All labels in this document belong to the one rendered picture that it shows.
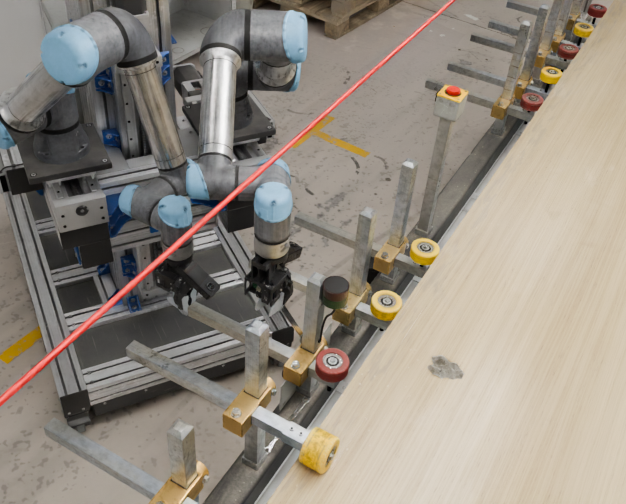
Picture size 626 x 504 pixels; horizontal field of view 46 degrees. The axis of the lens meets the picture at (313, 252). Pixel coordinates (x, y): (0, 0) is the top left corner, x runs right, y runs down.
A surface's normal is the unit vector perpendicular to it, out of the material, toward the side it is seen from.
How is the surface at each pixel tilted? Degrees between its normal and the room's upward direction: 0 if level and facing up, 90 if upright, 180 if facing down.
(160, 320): 0
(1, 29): 90
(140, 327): 0
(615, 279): 0
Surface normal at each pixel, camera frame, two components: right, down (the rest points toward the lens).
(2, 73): 0.82, 0.42
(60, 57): -0.44, 0.51
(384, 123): 0.07, -0.74
